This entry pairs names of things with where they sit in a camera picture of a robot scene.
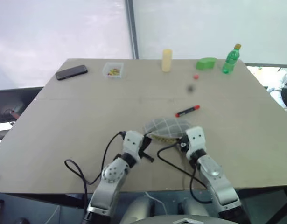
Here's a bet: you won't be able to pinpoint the person in white clothes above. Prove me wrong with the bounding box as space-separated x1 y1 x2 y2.
266 67 287 108

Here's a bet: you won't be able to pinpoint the dark robot torso with chevron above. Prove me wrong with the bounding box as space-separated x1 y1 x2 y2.
133 214 230 224

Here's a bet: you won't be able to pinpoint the small colourful pieces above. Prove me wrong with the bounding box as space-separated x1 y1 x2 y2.
106 67 121 76

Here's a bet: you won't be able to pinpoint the green block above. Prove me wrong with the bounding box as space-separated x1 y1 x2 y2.
195 57 217 70

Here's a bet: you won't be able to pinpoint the red and black marker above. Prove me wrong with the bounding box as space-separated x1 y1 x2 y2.
175 105 201 118

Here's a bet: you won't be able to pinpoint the black side furniture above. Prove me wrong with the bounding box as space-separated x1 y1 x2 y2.
0 86 44 126

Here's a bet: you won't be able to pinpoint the thin white cable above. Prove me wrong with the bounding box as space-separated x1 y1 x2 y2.
144 191 168 214

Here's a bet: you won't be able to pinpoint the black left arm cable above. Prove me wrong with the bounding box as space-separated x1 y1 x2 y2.
64 131 127 210

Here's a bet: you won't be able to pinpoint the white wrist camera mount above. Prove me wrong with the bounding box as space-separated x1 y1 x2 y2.
123 130 144 162
185 126 207 160

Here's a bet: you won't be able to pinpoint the grey window frame post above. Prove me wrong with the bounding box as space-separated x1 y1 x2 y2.
124 0 140 60

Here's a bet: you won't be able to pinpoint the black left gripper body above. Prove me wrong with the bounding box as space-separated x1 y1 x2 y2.
140 136 152 155

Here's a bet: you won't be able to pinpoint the black smartphone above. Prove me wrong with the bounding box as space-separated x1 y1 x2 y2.
55 65 89 81

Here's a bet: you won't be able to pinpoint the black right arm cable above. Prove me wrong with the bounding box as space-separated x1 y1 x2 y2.
157 144 215 204

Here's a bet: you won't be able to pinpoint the grey checked cloth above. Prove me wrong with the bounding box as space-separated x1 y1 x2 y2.
143 118 192 144

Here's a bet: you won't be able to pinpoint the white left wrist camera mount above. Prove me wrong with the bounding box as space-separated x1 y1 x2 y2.
123 130 144 162

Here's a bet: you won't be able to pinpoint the beige cylinder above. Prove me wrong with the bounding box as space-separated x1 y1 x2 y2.
161 49 173 72

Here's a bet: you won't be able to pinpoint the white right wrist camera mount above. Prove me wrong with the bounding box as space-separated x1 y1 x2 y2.
185 126 207 160

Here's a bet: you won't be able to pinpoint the clear plastic box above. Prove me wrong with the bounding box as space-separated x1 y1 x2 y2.
102 62 125 79

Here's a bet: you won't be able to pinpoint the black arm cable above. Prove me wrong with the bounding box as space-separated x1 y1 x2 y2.
157 144 215 204
64 131 127 210

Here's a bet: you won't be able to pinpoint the grey rounded shape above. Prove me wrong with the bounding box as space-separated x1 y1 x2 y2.
119 195 156 224

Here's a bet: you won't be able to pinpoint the green plastic bottle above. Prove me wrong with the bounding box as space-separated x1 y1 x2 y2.
222 43 242 75

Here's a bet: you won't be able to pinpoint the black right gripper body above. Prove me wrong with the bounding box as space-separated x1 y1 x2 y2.
179 135 190 153

